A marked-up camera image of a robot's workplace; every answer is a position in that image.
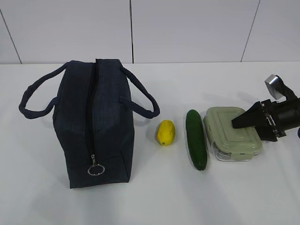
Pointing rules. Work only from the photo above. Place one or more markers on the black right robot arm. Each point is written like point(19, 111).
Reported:
point(289, 114)

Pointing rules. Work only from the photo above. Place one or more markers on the green cucumber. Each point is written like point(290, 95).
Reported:
point(196, 140)

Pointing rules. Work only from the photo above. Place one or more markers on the dark navy lunch bag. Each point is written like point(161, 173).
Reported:
point(93, 119)

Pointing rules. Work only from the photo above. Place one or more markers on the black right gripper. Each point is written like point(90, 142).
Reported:
point(264, 116)

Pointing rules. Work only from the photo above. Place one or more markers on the yellow lemon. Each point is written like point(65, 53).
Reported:
point(166, 133)

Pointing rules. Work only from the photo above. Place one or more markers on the glass container green lid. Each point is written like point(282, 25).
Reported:
point(231, 144)

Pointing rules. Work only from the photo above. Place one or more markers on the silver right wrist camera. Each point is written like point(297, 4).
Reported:
point(278, 89)

